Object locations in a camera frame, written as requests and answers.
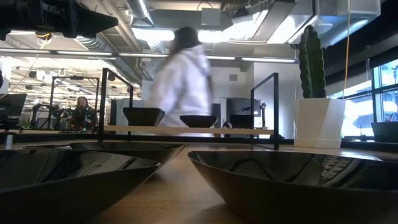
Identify black background station frame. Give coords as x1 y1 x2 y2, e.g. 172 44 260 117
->
48 75 100 130

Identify black bin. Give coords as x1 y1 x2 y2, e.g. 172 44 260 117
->
370 121 398 143

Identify linear ceiling light fixture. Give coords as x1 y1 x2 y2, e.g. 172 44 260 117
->
0 48 296 63

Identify dark computer monitor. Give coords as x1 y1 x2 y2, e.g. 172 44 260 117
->
0 93 27 118

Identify black aluminium table frame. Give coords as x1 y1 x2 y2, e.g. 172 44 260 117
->
0 132 398 154

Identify wooden shelf with black frame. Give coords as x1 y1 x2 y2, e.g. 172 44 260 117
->
98 67 280 151

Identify grey ceiling box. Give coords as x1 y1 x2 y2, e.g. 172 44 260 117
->
200 7 223 27

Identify yellow black cable reel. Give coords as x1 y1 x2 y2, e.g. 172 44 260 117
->
35 30 53 40

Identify green cactus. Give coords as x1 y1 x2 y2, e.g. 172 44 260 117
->
298 24 326 100

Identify dark partition panels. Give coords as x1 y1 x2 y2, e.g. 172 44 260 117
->
211 102 222 128

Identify silver rectangular air duct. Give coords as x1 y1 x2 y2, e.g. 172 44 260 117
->
267 0 382 44

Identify silver spiral air duct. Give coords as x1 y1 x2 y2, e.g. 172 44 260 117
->
74 0 155 85

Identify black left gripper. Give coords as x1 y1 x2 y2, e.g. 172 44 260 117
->
0 0 119 41

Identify white faceted plant pot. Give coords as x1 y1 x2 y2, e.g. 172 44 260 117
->
294 98 346 149

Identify black leaf-shaped mini plate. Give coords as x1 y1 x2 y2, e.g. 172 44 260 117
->
0 149 162 224
179 114 218 128
188 151 398 224
24 141 186 166

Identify dark window frame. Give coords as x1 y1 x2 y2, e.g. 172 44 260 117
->
366 58 398 124

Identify black wavy square mini plate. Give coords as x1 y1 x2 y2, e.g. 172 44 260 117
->
123 107 166 127

